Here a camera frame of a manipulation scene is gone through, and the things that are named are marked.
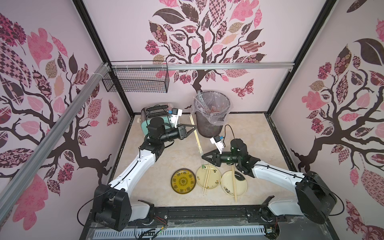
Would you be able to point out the cream middle plate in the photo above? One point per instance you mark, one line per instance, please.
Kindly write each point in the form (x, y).
(214, 179)

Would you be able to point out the mint green toaster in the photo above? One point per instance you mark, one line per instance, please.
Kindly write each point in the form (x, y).
(157, 110)

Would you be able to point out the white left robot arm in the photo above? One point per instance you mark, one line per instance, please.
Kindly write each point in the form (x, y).
(111, 204)

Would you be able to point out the black mesh trash bin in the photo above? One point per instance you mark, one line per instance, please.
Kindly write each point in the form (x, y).
(205, 128)

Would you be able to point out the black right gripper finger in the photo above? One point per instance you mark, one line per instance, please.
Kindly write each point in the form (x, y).
(211, 154)
(212, 160)

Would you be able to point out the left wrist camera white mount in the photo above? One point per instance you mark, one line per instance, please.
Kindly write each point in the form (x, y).
(174, 115)

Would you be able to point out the white slotted cable duct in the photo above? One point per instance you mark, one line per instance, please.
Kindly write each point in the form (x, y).
(179, 233)

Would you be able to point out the disposable chopsticks red print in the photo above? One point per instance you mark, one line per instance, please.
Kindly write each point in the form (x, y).
(234, 183)

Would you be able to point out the cream plate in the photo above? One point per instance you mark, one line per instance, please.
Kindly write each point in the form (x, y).
(227, 184)
(214, 179)

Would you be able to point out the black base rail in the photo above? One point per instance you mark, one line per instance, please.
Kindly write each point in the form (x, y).
(251, 213)

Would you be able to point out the aluminium frame bar back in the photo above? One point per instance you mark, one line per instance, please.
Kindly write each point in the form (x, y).
(187, 67)

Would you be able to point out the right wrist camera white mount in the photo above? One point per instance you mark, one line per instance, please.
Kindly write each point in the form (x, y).
(218, 141)

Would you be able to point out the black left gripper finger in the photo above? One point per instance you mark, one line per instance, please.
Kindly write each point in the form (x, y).
(189, 131)
(185, 126)

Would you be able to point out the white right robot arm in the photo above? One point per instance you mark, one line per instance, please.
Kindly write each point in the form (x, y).
(313, 198)

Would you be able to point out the black wire wall basket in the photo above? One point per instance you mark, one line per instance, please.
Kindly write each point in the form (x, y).
(137, 77)

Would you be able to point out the dark green yellow plate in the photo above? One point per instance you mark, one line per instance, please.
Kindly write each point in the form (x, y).
(183, 181)

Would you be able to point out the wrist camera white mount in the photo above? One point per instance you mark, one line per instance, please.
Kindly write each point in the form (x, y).
(174, 115)
(218, 141)

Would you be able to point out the cream right plate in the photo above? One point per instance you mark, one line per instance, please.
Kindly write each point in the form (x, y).
(227, 184)

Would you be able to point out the clear plastic bin liner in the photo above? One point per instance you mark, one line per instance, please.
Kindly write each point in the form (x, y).
(212, 105)

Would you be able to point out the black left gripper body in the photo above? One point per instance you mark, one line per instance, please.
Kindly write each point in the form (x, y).
(181, 133)

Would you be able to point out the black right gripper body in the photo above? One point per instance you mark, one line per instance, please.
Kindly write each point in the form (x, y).
(217, 157)

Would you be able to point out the aluminium frame bar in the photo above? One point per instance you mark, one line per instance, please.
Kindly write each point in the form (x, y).
(187, 67)
(26, 173)

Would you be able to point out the aluminium frame bar left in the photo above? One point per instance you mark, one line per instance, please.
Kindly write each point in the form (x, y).
(26, 173)

